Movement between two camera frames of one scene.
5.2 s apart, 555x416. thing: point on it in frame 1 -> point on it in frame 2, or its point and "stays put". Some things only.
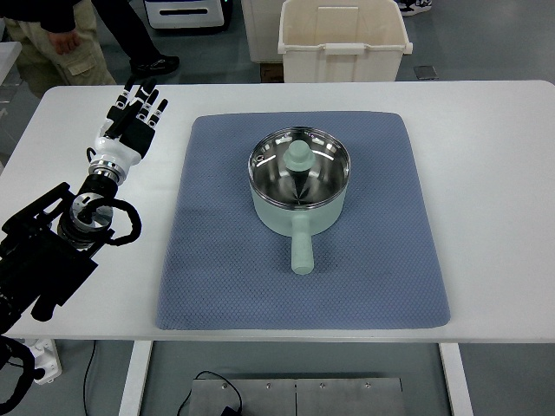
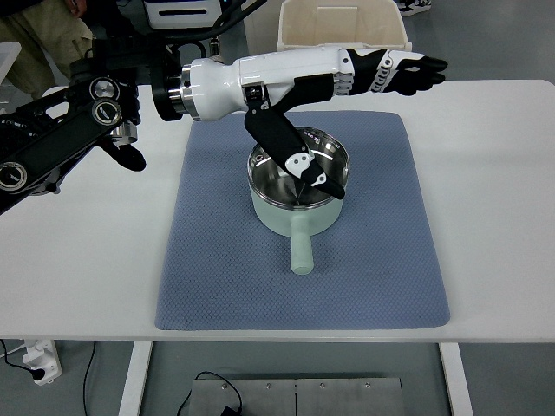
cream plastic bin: [334, 41] stays put
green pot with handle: [299, 177] stays put
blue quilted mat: [375, 266] stays put
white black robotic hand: [128, 133] -> [266, 86]
